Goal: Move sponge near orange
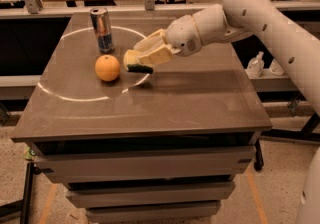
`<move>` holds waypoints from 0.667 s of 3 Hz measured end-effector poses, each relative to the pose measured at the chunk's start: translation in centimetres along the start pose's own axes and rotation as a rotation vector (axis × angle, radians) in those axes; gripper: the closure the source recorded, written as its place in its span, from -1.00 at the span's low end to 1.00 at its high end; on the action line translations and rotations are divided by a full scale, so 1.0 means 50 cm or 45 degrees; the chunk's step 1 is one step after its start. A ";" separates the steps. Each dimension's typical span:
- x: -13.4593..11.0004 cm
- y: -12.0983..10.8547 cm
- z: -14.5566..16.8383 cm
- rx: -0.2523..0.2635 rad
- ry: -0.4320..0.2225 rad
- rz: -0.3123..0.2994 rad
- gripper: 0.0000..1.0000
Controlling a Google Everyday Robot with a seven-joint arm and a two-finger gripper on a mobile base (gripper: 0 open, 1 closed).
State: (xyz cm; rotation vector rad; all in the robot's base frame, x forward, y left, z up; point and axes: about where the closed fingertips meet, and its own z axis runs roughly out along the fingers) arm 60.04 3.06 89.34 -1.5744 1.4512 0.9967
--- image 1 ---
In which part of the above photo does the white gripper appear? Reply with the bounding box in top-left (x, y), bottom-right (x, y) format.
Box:
top-left (133, 15), bottom-right (202, 65)

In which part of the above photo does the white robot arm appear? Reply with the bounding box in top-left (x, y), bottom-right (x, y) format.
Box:
top-left (125, 0), bottom-right (320, 114)

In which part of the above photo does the orange fruit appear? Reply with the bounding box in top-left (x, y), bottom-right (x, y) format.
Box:
top-left (95, 55), bottom-right (120, 82)

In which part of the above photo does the yellow sponge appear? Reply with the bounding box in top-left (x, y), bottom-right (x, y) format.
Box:
top-left (123, 50), bottom-right (153, 74)

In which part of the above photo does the grey drawer cabinet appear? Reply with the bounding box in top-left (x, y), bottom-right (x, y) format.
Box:
top-left (12, 13), bottom-right (271, 223)

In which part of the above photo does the black metal floor frame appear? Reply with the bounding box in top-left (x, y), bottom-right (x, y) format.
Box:
top-left (0, 162), bottom-right (35, 224)

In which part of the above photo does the clear plastic bottle left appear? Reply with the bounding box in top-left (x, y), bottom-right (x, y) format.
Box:
top-left (246, 51), bottom-right (264, 78)

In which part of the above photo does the clear plastic bottle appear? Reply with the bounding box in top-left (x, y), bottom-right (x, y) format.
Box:
top-left (246, 51), bottom-right (264, 78)
top-left (269, 59), bottom-right (285, 76)

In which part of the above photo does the clear plastic bottle right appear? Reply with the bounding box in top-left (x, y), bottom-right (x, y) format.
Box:
top-left (269, 59), bottom-right (285, 76)

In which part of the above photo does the silver blue drink can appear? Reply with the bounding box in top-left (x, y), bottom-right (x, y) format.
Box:
top-left (90, 7), bottom-right (114, 54)

